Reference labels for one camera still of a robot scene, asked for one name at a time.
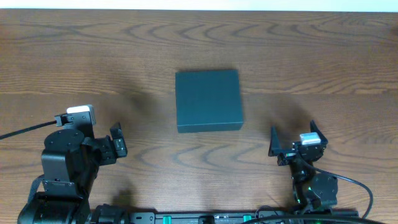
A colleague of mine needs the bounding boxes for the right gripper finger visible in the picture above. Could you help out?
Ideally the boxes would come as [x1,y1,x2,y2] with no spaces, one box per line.
[310,120,326,142]
[268,126,282,157]

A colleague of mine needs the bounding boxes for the dark green box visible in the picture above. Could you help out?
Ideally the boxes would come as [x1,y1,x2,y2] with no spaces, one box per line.
[175,70,244,133]

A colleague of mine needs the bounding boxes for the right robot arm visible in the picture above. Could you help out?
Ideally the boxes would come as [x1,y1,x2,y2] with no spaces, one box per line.
[268,121,338,212]

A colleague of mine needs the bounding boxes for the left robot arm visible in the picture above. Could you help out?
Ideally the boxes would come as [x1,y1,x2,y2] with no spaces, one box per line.
[17,105,130,224]

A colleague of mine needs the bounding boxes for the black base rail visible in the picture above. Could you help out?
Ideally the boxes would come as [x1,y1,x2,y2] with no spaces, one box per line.
[90,203,360,224]

